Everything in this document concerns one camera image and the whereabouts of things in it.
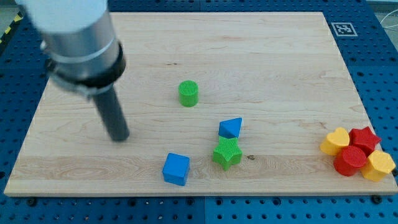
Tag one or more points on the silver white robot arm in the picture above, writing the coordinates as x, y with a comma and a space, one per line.
85, 55

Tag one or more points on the blue cube block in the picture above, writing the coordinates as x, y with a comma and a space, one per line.
176, 169

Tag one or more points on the light wooden board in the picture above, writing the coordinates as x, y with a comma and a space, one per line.
282, 73

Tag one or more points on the green cylinder block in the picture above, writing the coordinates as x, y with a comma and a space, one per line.
188, 93

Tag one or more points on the blue triangle block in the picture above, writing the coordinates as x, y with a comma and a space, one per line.
230, 128

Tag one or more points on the green star block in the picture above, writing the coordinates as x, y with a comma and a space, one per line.
227, 153

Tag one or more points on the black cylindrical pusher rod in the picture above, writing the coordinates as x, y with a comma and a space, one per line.
112, 115

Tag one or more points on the yellow heart block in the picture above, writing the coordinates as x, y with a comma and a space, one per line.
335, 141

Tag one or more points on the red cylinder block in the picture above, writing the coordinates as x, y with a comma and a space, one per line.
349, 161

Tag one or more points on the white fiducial marker tag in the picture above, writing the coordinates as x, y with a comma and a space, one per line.
344, 29

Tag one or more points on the red star block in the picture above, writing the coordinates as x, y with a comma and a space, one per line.
364, 139

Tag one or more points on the yellow hexagon block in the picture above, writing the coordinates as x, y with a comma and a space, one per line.
379, 164

